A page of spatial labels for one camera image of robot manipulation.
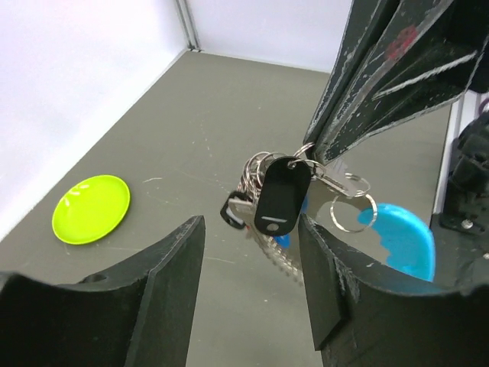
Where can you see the metal key organizer blue handle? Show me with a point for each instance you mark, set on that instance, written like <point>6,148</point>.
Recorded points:
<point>408,240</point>

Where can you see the lime green plate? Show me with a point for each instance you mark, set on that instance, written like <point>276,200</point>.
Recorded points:
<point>91,209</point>

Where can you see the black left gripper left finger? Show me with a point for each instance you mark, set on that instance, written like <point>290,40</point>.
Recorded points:
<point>138,312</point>

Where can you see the black capped key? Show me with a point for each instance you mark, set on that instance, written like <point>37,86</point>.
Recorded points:
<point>285,186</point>

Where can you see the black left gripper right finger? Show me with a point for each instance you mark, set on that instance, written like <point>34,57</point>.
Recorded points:
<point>364,313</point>

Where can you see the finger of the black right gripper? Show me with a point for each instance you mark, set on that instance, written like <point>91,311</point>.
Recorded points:
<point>367,20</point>
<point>429,55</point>

